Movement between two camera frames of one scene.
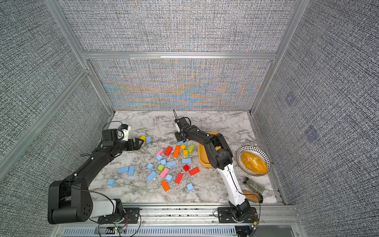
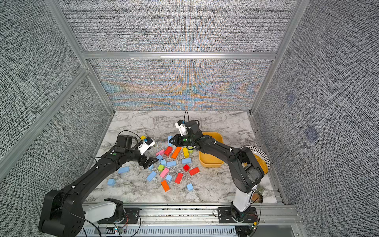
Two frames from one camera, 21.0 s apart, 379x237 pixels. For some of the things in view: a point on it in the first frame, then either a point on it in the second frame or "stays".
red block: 168,150 stays
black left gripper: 136,146 → 149,162
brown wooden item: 253,197 stays
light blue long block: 123,169 stays
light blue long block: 171,163 stays
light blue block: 131,171 → 169,144
